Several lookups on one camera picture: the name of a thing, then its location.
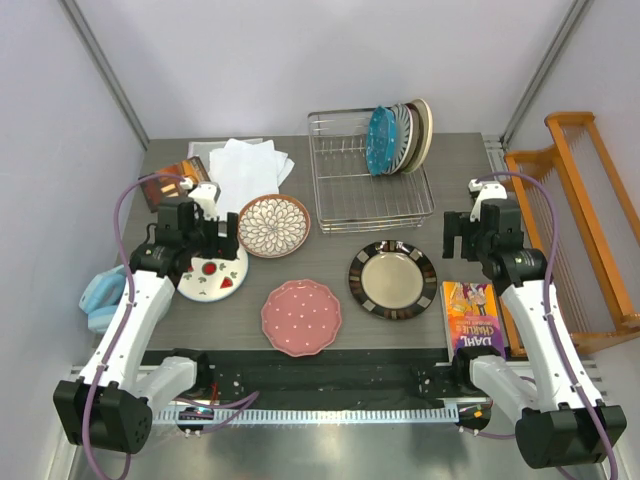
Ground black rimmed beige plate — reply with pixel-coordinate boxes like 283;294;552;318
348;240;438;321

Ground pink polka dot plate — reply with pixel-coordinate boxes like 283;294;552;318
261;279;342;357

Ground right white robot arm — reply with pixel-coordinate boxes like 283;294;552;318
443;199;627;478

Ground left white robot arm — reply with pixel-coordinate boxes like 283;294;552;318
53;197;239;454

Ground orange wooden rack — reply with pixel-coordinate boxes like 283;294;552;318
505;112;639;354

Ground white watermelon pattern plate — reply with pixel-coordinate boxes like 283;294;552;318
177;246;249;303

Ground brown floral pattern plate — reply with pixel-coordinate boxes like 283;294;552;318
238;194;311;258

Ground dark brown book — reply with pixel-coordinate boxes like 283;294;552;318
140;156;210;213

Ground white cloth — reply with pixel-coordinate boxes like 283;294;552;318
208;139;295;219

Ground mesh zipper pouch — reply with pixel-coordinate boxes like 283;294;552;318
187;138;263;160

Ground orange Roald Dahl book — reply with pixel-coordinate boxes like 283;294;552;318
441;281;506;362

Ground light blue headphones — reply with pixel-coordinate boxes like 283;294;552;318
79;265;126;334

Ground grey striped plate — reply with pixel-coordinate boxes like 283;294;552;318
385;103;413;175

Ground cream plate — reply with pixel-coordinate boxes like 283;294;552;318
402;98;434;174

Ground teal polka dot plate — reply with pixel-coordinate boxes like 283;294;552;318
365;105;400;176

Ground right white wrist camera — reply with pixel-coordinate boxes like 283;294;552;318
468;179;508;222

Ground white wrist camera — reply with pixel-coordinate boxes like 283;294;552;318
468;179;508;222
179;177;221;221

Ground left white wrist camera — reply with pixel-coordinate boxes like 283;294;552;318
179;177;221;221

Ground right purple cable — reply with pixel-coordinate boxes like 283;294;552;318
455;171;619;480

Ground purple cable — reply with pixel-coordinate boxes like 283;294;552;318
455;171;619;480
83;173;261;480

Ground metal wire dish rack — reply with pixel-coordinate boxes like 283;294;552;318
307;108;435;233

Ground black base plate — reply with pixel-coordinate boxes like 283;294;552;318
141;347;501;411

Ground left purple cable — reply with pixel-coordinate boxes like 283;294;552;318
83;173;261;480

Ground slotted cable duct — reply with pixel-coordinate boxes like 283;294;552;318
153;404;459;426

